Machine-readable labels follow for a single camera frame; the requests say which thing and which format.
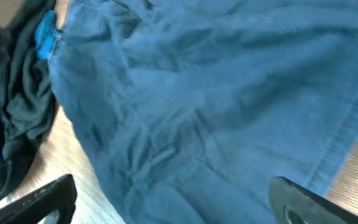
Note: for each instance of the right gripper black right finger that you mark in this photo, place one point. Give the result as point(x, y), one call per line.
point(294, 204)

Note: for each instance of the navy blue shorts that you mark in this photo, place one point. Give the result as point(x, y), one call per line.
point(186, 109)

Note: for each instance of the black garment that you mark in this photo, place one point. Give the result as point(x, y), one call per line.
point(27, 104)

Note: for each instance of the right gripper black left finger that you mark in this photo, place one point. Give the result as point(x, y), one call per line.
point(52, 203)

